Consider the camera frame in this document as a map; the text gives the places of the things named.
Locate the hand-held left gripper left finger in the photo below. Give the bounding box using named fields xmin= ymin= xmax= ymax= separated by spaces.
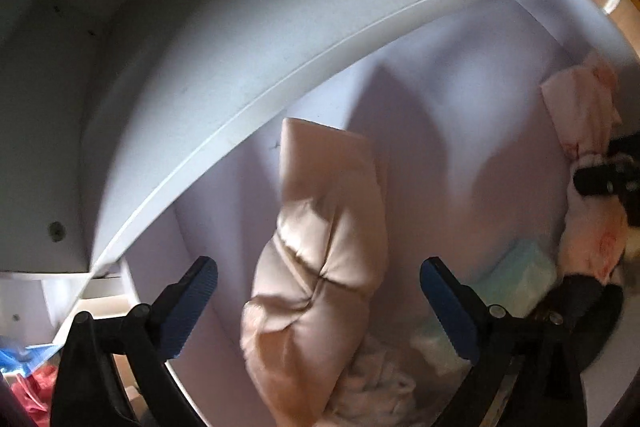
xmin=50 ymin=256 xmax=219 ymax=427

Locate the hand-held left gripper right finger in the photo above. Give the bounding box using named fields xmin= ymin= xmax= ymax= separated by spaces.
xmin=419 ymin=256 xmax=587 ymax=427

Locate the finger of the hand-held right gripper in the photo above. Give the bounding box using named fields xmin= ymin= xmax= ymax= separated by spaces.
xmin=573 ymin=134 xmax=640 ymax=228

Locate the light teal soft pack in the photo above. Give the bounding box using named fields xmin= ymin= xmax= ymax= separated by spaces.
xmin=410 ymin=239 xmax=557 ymax=374

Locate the pink floral garment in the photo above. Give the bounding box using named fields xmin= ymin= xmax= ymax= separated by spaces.
xmin=540 ymin=52 xmax=632 ymax=286

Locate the white cloth garment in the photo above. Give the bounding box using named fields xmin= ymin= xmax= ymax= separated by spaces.
xmin=330 ymin=337 xmax=418 ymax=427

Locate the black garment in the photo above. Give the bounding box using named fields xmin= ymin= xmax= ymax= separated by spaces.
xmin=537 ymin=272 xmax=626 ymax=373

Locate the pale pink padded jacket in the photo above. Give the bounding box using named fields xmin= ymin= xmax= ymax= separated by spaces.
xmin=240 ymin=117 xmax=391 ymax=427

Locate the red blanket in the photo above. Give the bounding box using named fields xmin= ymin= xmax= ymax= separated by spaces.
xmin=9 ymin=361 xmax=67 ymax=427

